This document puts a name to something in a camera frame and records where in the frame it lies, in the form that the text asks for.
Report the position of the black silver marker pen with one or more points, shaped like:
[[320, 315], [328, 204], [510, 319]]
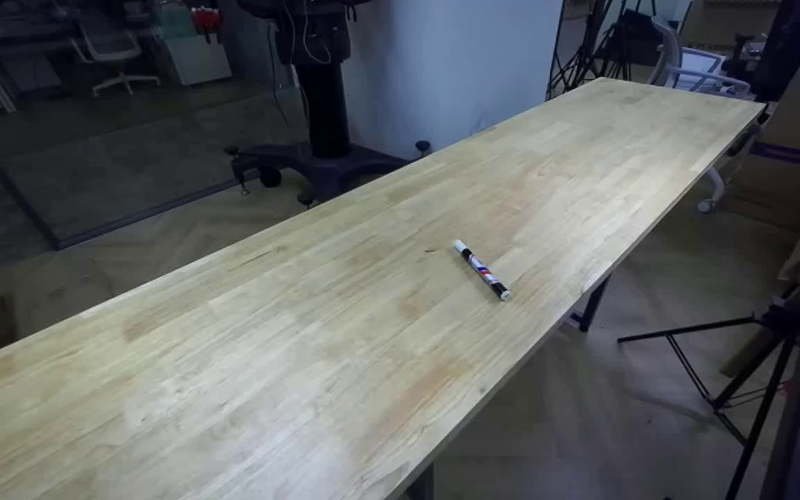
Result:
[[481, 270]]

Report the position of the black table leg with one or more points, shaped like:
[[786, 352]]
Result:
[[592, 308]]

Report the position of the white cabinet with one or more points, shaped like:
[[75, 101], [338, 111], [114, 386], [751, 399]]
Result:
[[195, 56]]

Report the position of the black light stand tripod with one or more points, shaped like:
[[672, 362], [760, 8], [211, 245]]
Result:
[[604, 47]]

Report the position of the grey floor mat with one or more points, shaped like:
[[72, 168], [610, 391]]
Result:
[[111, 168]]

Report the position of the red object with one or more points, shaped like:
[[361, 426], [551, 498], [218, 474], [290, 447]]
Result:
[[206, 18]]

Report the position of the white office chair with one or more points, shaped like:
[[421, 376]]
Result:
[[114, 52]]

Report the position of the large brown cardboard box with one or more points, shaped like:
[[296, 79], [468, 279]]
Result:
[[797, 140]]

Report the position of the black pedestal stand with casters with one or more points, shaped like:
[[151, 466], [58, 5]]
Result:
[[325, 113]]

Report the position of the white frame chair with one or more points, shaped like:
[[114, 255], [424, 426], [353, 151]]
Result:
[[710, 79]]

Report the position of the black camera tripod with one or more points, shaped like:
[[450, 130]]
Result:
[[771, 362]]

